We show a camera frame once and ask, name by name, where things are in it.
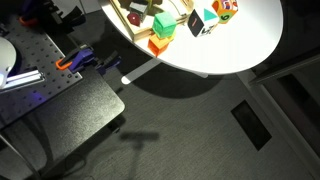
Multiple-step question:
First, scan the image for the orange block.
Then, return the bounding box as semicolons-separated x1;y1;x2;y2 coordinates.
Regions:
147;33;174;58

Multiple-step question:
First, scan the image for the wooden tray box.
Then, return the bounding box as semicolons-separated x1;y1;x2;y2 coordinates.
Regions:
107;0;196;43

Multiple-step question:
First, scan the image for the grey block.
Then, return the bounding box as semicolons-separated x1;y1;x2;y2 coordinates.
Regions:
128;1;150;22

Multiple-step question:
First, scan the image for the dark purple spring clamp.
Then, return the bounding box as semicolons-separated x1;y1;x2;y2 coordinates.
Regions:
95;51;123;73

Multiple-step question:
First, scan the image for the green cube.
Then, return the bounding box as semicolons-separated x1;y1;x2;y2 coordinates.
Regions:
152;11;178;40

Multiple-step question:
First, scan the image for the black white picture cube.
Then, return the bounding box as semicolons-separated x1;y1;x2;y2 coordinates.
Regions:
186;7;220;38

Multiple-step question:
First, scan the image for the black cart top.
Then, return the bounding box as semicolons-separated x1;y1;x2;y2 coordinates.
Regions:
0;68;126;180

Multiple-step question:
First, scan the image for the dark floor hatch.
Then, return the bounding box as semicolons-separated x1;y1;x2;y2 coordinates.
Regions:
230;99;273;152

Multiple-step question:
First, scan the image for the colourful number cube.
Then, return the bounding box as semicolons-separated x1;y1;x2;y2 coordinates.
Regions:
211;0;239;25

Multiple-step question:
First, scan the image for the black spring clamp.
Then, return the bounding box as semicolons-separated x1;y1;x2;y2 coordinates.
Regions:
58;5;87;29

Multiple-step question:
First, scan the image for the black perforated breadboard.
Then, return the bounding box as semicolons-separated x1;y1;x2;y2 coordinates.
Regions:
0;19;84;129

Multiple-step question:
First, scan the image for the dark clamp orange tip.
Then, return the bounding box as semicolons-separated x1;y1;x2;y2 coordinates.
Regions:
18;1;56;28

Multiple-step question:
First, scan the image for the dark door frame bar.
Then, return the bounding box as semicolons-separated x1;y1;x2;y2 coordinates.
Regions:
249;49;320;85

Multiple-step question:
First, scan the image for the silver aluminium rail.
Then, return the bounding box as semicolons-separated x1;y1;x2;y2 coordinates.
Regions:
0;66;46;91

